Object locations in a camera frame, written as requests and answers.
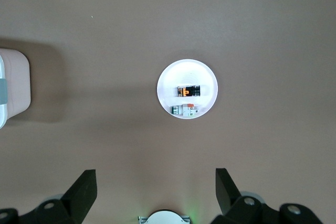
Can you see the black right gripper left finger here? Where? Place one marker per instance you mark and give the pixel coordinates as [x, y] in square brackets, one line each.
[78, 197]

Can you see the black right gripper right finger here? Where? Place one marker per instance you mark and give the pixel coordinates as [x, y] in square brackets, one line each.
[225, 195]

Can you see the white lidded storage box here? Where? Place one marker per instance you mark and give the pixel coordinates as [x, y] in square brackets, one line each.
[15, 85]

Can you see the pale pink round plate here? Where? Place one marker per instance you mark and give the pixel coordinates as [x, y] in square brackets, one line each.
[183, 74]

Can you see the white and green switch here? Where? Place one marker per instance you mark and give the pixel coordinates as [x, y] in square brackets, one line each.
[185, 110]

